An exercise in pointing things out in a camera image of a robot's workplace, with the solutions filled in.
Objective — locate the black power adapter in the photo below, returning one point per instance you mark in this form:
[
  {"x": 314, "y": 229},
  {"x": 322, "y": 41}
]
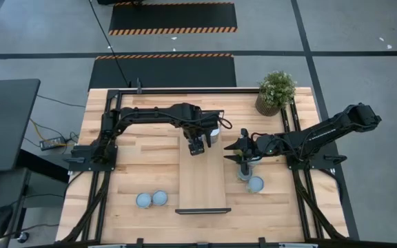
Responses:
[{"x": 52, "y": 143}]

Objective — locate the green polka dot can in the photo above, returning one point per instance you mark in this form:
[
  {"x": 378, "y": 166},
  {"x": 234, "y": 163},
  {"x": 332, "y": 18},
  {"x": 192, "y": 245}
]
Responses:
[{"x": 255, "y": 184}]

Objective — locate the potted plant in slatted pot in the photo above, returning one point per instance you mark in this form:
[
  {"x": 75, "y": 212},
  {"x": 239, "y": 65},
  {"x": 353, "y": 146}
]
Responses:
[{"x": 276, "y": 91}]

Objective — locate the yellow carrot can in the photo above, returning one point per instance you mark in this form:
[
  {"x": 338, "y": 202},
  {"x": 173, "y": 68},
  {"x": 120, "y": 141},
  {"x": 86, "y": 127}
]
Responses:
[{"x": 214, "y": 133}]

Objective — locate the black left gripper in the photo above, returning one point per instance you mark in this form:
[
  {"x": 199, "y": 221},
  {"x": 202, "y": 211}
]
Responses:
[{"x": 193, "y": 131}]

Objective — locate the teal tuna fish can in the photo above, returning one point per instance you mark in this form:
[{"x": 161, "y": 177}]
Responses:
[{"x": 160, "y": 198}]

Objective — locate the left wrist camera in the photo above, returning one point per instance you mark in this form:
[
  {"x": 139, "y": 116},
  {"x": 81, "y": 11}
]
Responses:
[{"x": 196, "y": 147}]

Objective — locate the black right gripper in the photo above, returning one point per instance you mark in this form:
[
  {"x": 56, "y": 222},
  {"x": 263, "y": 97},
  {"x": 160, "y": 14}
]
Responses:
[{"x": 257, "y": 148}]

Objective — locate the black hazard striped floor mat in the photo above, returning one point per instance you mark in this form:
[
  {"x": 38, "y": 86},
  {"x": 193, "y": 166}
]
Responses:
[
  {"x": 172, "y": 15},
  {"x": 164, "y": 72}
]

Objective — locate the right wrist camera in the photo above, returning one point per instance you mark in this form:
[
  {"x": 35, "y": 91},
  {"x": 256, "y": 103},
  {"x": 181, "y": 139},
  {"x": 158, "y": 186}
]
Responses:
[{"x": 245, "y": 133}]

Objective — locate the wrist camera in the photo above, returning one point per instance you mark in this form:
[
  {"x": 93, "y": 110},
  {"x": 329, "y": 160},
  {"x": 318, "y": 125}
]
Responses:
[
  {"x": 245, "y": 133},
  {"x": 196, "y": 147}
]

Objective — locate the olive yellow tall can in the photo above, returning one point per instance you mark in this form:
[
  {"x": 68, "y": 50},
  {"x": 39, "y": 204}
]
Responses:
[{"x": 245, "y": 175}]

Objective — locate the dark grey desk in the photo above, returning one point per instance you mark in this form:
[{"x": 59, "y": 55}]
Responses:
[
  {"x": 2, "y": 186},
  {"x": 9, "y": 120}
]

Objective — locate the red tomato print can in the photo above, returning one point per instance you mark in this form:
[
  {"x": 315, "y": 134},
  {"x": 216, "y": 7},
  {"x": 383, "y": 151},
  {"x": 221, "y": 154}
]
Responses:
[{"x": 144, "y": 200}]

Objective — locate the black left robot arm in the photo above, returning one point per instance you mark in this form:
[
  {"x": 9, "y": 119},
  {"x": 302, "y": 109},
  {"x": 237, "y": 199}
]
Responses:
[{"x": 143, "y": 115}]

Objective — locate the black chair caster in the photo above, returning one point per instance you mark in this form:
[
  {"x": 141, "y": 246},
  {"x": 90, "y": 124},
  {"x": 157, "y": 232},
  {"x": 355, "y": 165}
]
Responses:
[{"x": 22, "y": 237}]

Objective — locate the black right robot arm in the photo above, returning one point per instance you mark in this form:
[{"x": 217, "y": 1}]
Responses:
[{"x": 322, "y": 132}]

